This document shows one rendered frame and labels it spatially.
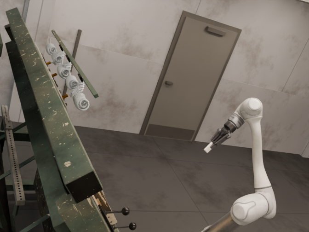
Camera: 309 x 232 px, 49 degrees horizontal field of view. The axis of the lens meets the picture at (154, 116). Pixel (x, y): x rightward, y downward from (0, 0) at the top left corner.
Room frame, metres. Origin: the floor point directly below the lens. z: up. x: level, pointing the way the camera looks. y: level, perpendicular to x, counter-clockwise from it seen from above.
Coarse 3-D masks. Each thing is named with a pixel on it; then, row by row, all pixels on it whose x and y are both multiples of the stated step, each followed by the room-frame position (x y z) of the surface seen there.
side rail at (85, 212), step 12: (60, 204) 0.90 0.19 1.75; (72, 204) 0.89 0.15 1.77; (84, 204) 0.91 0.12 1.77; (72, 216) 0.89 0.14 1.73; (84, 216) 0.92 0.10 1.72; (96, 216) 0.94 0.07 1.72; (72, 228) 0.90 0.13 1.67; (84, 228) 0.92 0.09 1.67; (96, 228) 0.95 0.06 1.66; (108, 228) 1.02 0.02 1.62
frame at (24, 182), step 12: (0, 132) 2.67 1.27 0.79; (24, 132) 2.80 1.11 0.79; (0, 144) 2.68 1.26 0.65; (0, 156) 2.44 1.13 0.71; (0, 168) 2.27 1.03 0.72; (0, 180) 2.13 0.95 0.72; (24, 180) 2.91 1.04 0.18; (36, 180) 2.80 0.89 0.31; (0, 192) 2.01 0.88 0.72; (36, 192) 2.73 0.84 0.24; (12, 216) 2.04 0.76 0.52; (0, 228) 1.69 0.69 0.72; (12, 228) 1.93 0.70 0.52; (48, 228) 2.26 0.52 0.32
